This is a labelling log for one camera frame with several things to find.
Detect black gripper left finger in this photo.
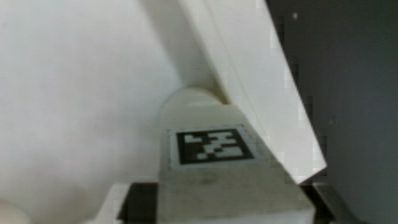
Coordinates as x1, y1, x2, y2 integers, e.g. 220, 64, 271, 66
86, 181, 159, 224

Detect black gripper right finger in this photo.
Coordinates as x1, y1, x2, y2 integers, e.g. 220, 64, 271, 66
300, 175, 355, 224

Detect white table leg with tag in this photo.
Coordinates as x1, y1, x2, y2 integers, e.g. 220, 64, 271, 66
156, 88, 316, 224

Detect white square tabletop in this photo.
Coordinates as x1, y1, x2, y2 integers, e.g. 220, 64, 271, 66
0, 0, 325, 224

